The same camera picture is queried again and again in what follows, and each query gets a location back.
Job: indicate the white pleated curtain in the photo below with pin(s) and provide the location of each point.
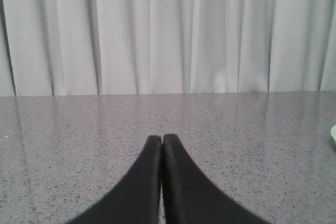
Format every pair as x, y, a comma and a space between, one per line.
78, 47

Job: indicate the pale green round plate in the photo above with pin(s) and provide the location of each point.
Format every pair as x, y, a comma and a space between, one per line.
333, 133

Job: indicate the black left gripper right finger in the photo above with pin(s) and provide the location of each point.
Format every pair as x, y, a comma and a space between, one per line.
189, 196

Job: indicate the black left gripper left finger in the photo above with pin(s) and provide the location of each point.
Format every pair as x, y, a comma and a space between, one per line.
136, 197

